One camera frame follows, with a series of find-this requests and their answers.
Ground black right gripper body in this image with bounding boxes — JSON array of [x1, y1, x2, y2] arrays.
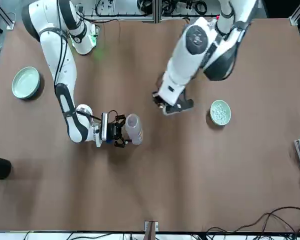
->
[[106, 121, 119, 144]]

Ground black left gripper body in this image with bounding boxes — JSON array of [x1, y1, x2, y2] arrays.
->
[[162, 98, 194, 116]]

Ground transparent plastic bottle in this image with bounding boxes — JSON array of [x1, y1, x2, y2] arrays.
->
[[124, 113, 144, 146]]

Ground heap of small ice cubes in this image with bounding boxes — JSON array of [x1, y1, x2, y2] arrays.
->
[[213, 102, 229, 121]]

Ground pale green bowl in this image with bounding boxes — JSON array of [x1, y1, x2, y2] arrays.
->
[[209, 99, 233, 126]]

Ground pale green plate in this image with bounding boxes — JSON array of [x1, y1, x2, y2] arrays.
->
[[11, 66, 42, 100]]

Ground black cylindrical vase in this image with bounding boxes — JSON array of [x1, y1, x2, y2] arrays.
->
[[0, 155, 12, 180]]

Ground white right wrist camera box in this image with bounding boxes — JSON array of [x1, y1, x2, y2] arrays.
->
[[94, 112, 109, 149]]

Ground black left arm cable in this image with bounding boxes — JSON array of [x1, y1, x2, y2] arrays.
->
[[179, 14, 253, 108]]

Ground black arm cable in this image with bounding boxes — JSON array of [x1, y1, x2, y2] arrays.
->
[[52, 26, 122, 121], [179, 14, 253, 108]]

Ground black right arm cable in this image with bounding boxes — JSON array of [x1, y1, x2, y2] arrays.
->
[[52, 26, 122, 121]]

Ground aluminium frame post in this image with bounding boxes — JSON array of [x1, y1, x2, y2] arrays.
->
[[144, 220, 160, 240]]

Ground aluminium rear frame rail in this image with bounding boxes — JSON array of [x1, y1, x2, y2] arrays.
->
[[82, 0, 225, 24]]

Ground loose black desk cables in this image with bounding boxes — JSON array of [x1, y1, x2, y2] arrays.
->
[[205, 206, 300, 240]]

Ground aluminium side rail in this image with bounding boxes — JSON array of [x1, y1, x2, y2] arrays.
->
[[289, 0, 300, 26]]

